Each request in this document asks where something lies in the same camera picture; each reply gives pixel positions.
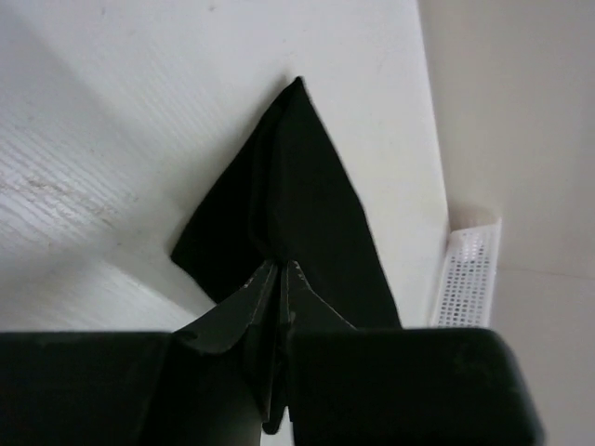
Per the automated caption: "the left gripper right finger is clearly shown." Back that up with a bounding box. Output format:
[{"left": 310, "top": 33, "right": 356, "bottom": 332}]
[{"left": 281, "top": 263, "right": 544, "bottom": 445}]

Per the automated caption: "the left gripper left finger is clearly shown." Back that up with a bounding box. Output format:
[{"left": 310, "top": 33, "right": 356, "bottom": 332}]
[{"left": 1, "top": 262, "right": 278, "bottom": 445}]

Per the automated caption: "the black tank top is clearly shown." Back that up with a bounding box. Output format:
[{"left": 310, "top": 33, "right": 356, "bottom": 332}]
[{"left": 171, "top": 78, "right": 401, "bottom": 329}]

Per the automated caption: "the white plastic basket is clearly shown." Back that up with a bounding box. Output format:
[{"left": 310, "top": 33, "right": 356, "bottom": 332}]
[{"left": 430, "top": 204, "right": 502, "bottom": 328}]

